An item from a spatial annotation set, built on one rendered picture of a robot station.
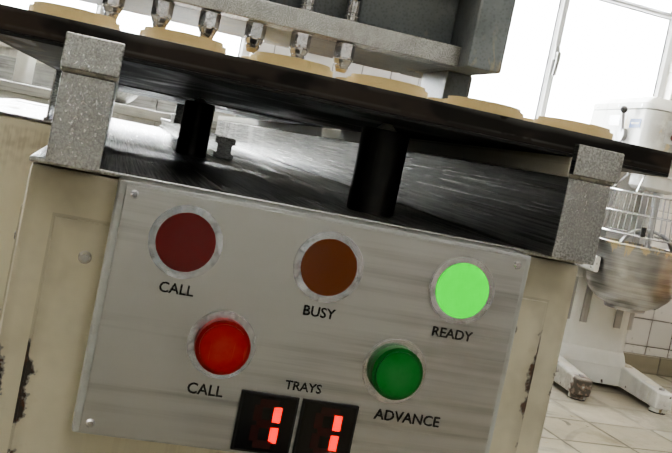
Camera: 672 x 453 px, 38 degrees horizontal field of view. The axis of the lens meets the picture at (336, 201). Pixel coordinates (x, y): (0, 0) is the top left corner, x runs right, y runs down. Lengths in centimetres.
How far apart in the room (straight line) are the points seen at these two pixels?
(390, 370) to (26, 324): 20
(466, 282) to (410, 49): 80
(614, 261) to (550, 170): 393
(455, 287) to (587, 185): 10
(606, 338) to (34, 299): 449
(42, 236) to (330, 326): 17
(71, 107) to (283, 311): 16
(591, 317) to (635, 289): 45
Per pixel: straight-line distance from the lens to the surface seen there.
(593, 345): 494
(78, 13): 55
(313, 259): 54
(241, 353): 54
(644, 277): 452
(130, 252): 53
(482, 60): 134
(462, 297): 57
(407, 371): 56
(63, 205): 56
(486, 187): 70
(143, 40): 53
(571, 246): 59
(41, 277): 57
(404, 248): 55
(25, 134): 125
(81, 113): 52
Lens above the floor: 88
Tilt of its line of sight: 3 degrees down
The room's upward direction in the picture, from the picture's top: 12 degrees clockwise
